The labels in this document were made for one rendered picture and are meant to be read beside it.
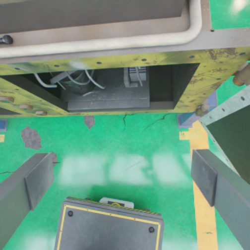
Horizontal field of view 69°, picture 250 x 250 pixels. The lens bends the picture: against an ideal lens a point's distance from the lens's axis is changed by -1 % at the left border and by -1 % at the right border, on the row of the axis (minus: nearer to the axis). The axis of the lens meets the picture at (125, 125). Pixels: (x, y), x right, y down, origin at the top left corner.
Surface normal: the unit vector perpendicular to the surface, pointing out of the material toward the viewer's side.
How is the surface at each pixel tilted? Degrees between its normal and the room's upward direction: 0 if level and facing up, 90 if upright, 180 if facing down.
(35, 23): 90
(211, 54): 90
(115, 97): 0
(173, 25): 0
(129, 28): 0
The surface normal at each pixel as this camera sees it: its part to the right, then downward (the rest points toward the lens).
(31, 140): -0.13, -0.15
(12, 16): 0.00, 0.99
